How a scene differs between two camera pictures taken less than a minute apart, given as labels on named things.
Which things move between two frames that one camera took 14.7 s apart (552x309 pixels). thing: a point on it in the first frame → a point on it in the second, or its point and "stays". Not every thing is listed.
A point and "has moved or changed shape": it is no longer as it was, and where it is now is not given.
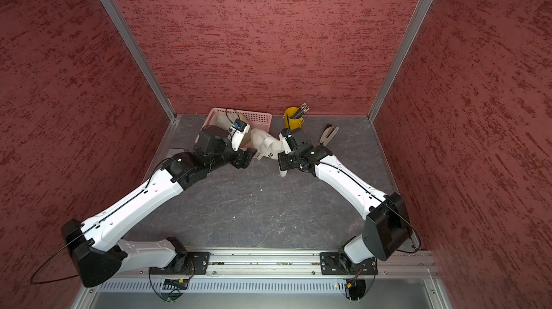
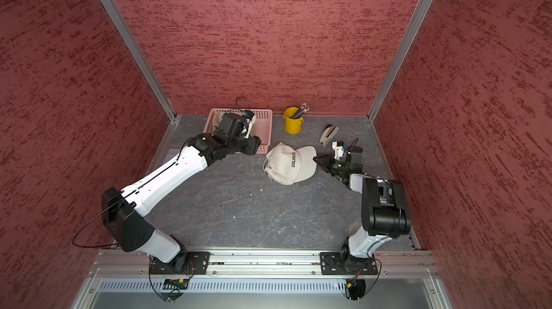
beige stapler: (328, 134) stays
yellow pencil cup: (295, 123) stays
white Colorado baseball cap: (265, 145) has moved or changed shape
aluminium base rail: (293, 263) stays
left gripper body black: (238, 159) → (246, 146)
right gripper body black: (288, 161) → (338, 167)
